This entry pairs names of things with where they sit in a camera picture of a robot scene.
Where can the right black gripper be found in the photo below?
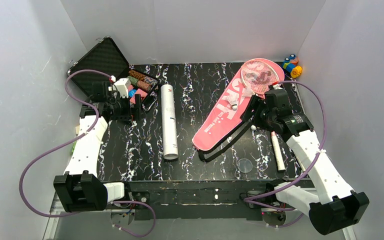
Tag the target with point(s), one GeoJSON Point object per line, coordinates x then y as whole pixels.
{"type": "Point", "coordinates": [256, 108]}

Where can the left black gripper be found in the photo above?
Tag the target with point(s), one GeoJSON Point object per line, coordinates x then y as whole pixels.
{"type": "Point", "coordinates": [136, 108]}

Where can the pink racket bag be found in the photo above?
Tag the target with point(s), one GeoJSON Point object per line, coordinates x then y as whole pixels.
{"type": "Point", "coordinates": [223, 126]}

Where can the pink badminton racket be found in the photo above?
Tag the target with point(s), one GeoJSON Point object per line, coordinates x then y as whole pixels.
{"type": "Point", "coordinates": [257, 75]}

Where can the white shuttlecock tube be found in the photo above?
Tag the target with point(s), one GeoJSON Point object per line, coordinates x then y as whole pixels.
{"type": "Point", "coordinates": [169, 130]}

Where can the clear plastic tube lid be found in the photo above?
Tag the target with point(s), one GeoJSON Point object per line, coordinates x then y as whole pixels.
{"type": "Point", "coordinates": [244, 165]}

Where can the white feather shuttlecock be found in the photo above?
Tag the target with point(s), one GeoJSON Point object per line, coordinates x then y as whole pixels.
{"type": "Point", "coordinates": [233, 99]}

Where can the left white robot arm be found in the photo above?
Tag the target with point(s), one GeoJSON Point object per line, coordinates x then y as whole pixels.
{"type": "Point", "coordinates": [78, 188]}

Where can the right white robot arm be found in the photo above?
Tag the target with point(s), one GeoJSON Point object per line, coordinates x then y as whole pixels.
{"type": "Point", "coordinates": [335, 205]}

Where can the blue dealer chip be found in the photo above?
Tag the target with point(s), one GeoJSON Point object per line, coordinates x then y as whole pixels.
{"type": "Point", "coordinates": [132, 92]}

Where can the green red chip stack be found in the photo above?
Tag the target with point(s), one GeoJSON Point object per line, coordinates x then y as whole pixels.
{"type": "Point", "coordinates": [146, 87]}

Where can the brown striped chip stack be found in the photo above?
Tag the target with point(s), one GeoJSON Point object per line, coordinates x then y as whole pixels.
{"type": "Point", "coordinates": [142, 77]}

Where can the black poker chip case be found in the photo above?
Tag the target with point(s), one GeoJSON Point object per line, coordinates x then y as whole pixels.
{"type": "Point", "coordinates": [104, 57]}

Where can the colourful toy blocks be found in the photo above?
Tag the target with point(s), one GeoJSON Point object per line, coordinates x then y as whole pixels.
{"type": "Point", "coordinates": [291, 66]}

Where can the green clip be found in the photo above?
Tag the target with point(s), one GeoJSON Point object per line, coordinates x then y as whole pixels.
{"type": "Point", "coordinates": [73, 147]}

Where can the chrome case handle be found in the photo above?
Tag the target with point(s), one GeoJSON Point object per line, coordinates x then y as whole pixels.
{"type": "Point", "coordinates": [150, 100]}

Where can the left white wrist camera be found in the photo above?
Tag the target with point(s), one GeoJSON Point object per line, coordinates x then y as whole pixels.
{"type": "Point", "coordinates": [121, 86]}

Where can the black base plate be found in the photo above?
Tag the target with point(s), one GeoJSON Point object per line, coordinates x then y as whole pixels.
{"type": "Point", "coordinates": [198, 199]}

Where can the aluminium rail frame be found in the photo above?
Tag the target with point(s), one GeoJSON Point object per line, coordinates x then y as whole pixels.
{"type": "Point", "coordinates": [105, 225]}

